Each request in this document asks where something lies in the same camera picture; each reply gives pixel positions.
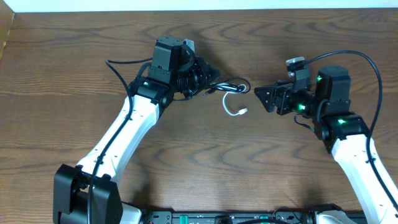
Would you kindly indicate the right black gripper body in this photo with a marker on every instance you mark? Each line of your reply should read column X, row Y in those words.
column 302, row 102

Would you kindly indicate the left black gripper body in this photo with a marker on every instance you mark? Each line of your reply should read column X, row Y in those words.
column 201, row 76

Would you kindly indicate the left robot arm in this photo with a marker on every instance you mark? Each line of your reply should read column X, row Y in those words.
column 88, row 192

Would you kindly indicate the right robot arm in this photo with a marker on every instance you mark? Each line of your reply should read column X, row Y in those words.
column 344, row 134

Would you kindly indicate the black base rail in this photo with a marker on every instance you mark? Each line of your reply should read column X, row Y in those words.
column 282, row 214

